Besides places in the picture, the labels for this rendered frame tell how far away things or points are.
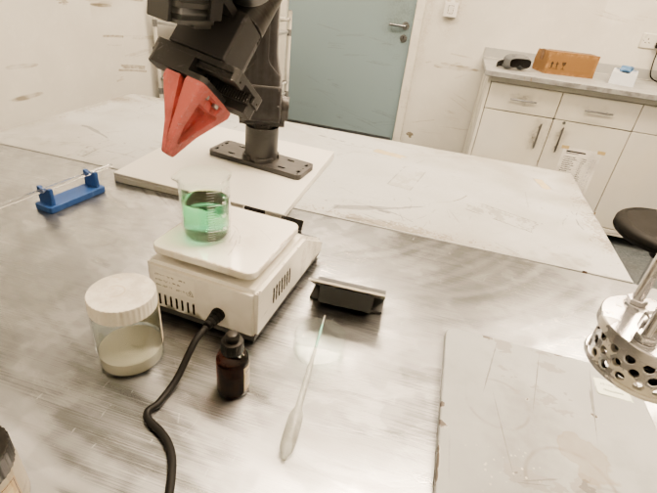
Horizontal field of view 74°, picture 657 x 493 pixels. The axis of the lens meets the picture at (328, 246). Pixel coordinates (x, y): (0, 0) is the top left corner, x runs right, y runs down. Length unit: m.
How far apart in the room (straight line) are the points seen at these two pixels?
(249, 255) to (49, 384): 0.21
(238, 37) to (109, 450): 0.38
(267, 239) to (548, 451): 0.33
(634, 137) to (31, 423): 2.94
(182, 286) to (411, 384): 0.25
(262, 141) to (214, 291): 0.44
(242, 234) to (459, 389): 0.27
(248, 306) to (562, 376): 0.33
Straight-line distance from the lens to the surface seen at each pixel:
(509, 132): 2.90
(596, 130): 2.97
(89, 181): 0.82
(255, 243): 0.48
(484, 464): 0.42
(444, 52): 3.39
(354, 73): 3.47
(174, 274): 0.48
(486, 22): 3.37
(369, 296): 0.51
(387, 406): 0.44
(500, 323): 0.58
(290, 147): 0.98
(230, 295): 0.45
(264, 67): 0.80
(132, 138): 1.07
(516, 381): 0.50
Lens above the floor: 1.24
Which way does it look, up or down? 31 degrees down
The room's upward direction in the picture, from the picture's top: 7 degrees clockwise
